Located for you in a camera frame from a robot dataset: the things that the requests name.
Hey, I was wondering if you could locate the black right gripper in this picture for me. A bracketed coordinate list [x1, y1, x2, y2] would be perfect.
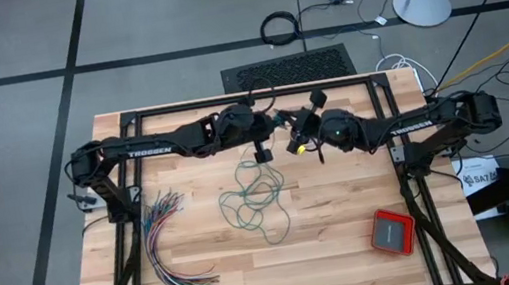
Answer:
[277, 86, 337, 157]

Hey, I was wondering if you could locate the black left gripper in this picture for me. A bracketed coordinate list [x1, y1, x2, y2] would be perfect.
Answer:
[206, 90, 294, 171]

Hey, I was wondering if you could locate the black plastic wire spool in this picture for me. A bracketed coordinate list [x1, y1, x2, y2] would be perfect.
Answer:
[274, 109, 295, 130]

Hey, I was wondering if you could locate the thin green wire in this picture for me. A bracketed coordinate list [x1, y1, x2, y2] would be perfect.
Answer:
[206, 114, 308, 253]

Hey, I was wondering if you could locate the red tray with grey inside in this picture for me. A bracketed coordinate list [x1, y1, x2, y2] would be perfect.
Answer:
[365, 203, 422, 262]

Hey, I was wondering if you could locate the white paper sign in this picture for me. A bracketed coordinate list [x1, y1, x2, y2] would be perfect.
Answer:
[451, 152, 507, 224]

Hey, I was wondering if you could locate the left wrist cable loop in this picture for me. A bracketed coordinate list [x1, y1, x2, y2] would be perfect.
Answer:
[244, 76, 279, 117]

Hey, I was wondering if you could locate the black right arm cable loop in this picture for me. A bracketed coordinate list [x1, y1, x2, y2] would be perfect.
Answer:
[312, 138, 334, 166]

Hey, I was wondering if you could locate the black coiled cable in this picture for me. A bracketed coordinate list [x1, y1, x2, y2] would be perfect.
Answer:
[257, 7, 304, 50]

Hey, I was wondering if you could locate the white floor cable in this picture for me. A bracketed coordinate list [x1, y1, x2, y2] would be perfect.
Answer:
[372, 47, 439, 95]

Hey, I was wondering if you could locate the bundle of coloured wires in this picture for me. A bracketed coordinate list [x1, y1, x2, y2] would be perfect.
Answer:
[136, 183, 221, 285]

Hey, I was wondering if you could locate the yellow floor cable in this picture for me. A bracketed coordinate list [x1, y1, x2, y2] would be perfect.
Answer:
[431, 39, 509, 92]

